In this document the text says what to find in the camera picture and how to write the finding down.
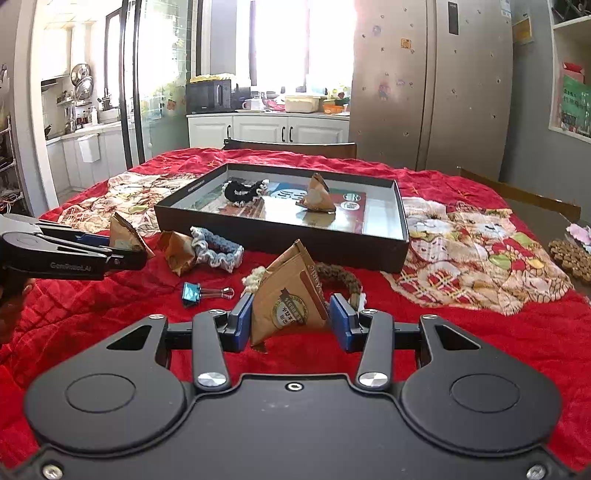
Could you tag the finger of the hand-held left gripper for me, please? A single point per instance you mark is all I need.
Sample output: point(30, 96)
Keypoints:
point(127, 262)
point(87, 239)

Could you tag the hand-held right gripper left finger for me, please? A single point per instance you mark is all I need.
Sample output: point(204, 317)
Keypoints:
point(243, 323)

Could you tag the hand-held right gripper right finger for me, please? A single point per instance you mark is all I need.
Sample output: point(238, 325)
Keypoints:
point(340, 325)

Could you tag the brown triangular paper packet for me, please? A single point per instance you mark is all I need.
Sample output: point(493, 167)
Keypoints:
point(125, 234)
point(286, 300)
point(316, 196)
point(177, 253)

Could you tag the blue binder clip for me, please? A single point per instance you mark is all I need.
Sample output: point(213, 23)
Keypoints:
point(190, 294)

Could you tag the blue-grey scrunchie with white lace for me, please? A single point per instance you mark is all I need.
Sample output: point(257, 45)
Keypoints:
point(219, 251)

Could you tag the black shallow box tray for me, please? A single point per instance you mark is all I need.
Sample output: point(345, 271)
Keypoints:
point(286, 240)

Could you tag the person's left hand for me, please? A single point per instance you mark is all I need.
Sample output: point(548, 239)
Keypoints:
point(11, 307)

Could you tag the white hanging bin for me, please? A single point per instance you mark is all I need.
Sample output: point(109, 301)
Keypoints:
point(88, 147)

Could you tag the black scrunchie with white lace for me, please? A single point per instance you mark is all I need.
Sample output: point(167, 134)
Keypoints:
point(240, 190)

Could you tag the red printed blanket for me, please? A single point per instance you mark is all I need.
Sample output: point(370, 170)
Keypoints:
point(461, 258)

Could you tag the dark wooden chair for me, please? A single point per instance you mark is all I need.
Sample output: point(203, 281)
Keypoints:
point(291, 147)

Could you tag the black microwave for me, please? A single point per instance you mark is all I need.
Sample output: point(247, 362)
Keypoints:
point(207, 97)

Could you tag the white kitchen cabinet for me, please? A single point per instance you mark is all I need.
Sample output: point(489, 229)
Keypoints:
point(268, 129)

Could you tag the white mug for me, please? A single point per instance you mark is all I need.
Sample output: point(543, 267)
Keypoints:
point(247, 105)

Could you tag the wooden chair back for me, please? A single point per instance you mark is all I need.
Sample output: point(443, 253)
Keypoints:
point(521, 194)

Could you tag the cream food container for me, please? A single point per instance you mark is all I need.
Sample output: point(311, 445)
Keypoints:
point(302, 104)

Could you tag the wooden bead mat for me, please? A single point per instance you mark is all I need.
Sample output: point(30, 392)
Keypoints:
point(570, 258)

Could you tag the pink crumpled cloth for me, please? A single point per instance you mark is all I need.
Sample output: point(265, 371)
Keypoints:
point(581, 233)

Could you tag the steel refrigerator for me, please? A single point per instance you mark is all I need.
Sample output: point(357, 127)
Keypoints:
point(429, 83)

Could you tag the green box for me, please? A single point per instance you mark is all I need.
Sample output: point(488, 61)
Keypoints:
point(576, 104)

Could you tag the white wall shelf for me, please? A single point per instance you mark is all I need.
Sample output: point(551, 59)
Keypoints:
point(556, 69)

